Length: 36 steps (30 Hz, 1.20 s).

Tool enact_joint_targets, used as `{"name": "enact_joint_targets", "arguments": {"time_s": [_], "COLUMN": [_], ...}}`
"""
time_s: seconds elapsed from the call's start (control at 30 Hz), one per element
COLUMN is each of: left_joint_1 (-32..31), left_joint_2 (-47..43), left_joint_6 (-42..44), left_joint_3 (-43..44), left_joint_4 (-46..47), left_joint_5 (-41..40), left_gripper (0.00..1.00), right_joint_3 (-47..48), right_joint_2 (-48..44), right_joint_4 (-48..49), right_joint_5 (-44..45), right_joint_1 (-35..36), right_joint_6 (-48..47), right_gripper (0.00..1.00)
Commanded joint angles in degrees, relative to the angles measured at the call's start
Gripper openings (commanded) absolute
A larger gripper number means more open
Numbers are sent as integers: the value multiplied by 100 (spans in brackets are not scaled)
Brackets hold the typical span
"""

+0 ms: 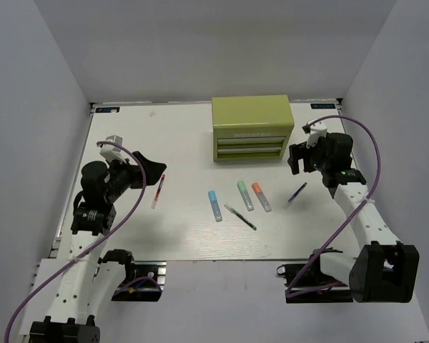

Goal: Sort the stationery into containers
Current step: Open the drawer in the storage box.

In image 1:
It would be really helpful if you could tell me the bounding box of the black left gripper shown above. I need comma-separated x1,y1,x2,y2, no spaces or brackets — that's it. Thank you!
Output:
104,151,167,203

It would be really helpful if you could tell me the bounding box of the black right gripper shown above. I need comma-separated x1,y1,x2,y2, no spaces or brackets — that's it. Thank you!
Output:
288,134,332,175

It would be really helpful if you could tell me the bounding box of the red gel pen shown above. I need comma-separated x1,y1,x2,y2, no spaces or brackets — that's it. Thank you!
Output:
151,174,166,209

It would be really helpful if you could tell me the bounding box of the dark blue gel pen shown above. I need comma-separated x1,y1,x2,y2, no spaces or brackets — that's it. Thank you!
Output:
284,182,307,209

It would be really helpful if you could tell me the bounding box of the orange cap highlighter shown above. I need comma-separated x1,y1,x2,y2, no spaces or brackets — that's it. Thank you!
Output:
252,182,272,212

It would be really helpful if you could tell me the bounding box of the green cap highlighter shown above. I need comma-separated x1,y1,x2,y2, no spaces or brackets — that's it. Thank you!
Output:
237,180,254,212

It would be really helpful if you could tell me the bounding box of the green gel pen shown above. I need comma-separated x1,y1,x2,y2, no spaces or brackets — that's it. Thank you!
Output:
224,203,257,231

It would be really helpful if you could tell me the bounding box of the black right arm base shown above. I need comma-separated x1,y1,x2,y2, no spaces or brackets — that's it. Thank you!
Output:
276,263,353,304

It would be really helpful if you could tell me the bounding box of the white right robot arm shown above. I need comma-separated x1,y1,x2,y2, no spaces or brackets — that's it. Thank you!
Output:
285,129,419,303

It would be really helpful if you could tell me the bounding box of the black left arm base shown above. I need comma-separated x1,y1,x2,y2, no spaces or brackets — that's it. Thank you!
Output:
112,262,167,303

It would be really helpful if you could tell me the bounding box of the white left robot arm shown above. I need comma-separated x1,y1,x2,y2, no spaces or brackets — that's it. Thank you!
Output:
29,151,167,342

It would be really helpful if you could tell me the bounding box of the right blue corner label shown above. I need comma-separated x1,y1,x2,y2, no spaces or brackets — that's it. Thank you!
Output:
310,103,336,109

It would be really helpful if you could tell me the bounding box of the blue corner label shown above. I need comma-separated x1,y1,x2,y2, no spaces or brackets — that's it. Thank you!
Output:
95,106,120,114
310,103,336,109

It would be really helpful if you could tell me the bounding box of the green metal drawer toolbox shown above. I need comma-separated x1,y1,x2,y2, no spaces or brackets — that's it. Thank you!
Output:
212,95,295,161

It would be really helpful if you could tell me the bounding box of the blue cap highlighter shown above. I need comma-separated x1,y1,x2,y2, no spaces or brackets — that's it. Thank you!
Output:
208,190,222,222

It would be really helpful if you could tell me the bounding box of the left blue corner label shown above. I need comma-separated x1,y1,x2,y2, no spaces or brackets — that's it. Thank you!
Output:
95,106,120,114

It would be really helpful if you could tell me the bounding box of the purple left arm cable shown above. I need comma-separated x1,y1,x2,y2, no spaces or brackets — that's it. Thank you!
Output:
3,141,148,342

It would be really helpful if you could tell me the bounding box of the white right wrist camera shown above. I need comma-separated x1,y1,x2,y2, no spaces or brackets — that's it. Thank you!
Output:
302,121,327,149

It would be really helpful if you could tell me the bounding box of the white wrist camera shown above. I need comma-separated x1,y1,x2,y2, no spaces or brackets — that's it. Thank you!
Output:
302,121,327,149
100,135,125,164

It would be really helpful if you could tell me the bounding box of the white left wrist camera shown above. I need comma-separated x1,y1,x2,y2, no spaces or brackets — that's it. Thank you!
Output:
100,135,125,164

